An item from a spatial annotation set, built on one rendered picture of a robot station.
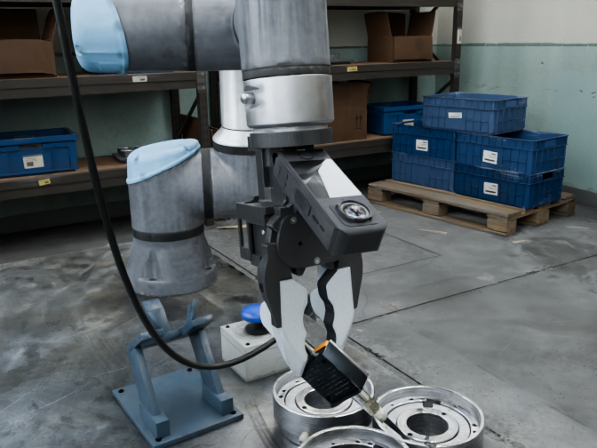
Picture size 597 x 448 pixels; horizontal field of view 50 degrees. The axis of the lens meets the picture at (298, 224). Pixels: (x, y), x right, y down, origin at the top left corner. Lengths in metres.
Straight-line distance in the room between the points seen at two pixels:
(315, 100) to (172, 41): 0.16
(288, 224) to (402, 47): 4.57
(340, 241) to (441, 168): 4.17
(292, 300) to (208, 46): 0.25
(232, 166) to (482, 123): 3.44
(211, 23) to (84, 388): 0.44
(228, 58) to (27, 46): 3.34
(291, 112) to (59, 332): 0.56
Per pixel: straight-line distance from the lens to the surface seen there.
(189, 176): 1.01
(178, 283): 1.03
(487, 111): 4.33
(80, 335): 0.95
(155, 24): 0.62
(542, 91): 5.21
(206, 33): 0.62
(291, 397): 0.69
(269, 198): 0.57
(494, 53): 5.52
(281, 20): 0.52
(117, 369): 0.84
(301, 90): 0.52
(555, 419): 2.31
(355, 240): 0.46
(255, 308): 0.79
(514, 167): 4.23
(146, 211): 1.03
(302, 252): 0.53
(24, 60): 3.93
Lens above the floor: 1.19
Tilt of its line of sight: 16 degrees down
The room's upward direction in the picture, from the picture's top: 1 degrees counter-clockwise
